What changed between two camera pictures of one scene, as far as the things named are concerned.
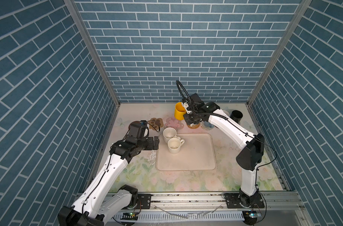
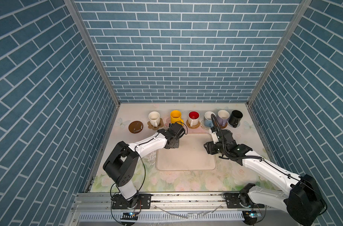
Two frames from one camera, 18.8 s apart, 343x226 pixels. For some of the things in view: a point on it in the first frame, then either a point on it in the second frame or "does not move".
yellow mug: (179, 111) → (175, 116)
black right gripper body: (191, 118) → (214, 148)
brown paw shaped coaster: (156, 124) does not move
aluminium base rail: (203, 202) does not move
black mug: (236, 115) does not move
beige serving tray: (197, 153) does not move
